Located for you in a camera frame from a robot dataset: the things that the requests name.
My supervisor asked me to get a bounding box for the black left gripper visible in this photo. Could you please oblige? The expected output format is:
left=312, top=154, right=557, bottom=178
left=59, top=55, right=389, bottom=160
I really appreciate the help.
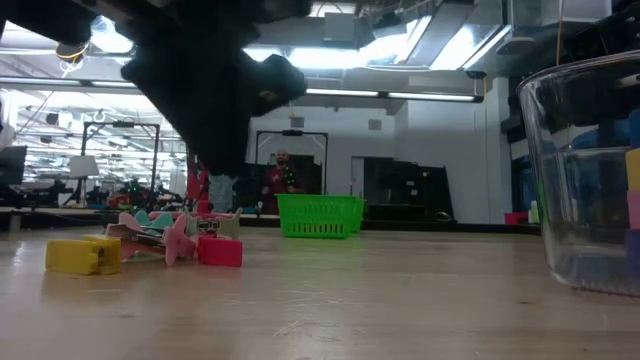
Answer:
left=119, top=47, right=309, bottom=178

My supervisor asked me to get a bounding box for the pale grey stapler remover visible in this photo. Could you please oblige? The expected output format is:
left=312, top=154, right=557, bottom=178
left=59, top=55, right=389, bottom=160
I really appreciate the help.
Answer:
left=184, top=207, right=244, bottom=240

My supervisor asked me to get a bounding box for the red mini stapler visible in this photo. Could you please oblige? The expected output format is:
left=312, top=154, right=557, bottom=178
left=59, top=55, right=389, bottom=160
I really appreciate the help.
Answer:
left=196, top=236, right=244, bottom=268

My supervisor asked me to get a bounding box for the yellow tape roll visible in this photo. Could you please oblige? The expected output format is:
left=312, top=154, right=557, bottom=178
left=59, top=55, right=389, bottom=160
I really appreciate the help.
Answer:
left=624, top=147, right=640, bottom=192

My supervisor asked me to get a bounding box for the yellow mini stapler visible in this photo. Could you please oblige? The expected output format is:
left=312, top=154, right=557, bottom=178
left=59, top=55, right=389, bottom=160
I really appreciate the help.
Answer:
left=45, top=234, right=123, bottom=277

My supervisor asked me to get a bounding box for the clear plastic bin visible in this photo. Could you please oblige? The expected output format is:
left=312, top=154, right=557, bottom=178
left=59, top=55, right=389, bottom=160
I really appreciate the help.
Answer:
left=516, top=48, right=640, bottom=298

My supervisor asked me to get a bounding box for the pink tape roll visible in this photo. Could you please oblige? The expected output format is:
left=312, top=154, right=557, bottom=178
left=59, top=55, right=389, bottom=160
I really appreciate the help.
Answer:
left=626, top=189, right=640, bottom=231

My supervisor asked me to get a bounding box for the person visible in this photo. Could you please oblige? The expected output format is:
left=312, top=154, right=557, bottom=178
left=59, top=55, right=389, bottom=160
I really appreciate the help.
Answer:
left=259, top=148, right=307, bottom=216

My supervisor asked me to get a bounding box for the green plastic slotted basket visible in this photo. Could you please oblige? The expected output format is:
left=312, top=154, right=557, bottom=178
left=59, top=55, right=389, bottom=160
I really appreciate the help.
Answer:
left=275, top=193, right=358, bottom=240
left=353, top=198, right=368, bottom=234

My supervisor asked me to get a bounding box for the black cabinet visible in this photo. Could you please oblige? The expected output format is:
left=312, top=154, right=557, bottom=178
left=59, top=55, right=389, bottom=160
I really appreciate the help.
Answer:
left=362, top=156, right=456, bottom=224

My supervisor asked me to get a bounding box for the black computer monitor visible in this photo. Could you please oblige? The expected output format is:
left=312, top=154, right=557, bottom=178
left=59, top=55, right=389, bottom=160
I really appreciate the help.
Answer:
left=0, top=145, right=29, bottom=187

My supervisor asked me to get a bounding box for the yellow hanging cable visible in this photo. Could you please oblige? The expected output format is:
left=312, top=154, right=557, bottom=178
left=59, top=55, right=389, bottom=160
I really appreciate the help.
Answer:
left=554, top=0, right=564, bottom=66

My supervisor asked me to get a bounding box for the black rig frame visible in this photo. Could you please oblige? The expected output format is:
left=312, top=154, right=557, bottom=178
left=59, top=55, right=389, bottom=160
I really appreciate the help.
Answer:
left=255, top=129, right=330, bottom=196
left=79, top=121, right=161, bottom=204

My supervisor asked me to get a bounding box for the black overhead frame beam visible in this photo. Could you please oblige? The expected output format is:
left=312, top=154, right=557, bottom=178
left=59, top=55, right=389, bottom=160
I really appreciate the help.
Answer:
left=0, top=74, right=485, bottom=105

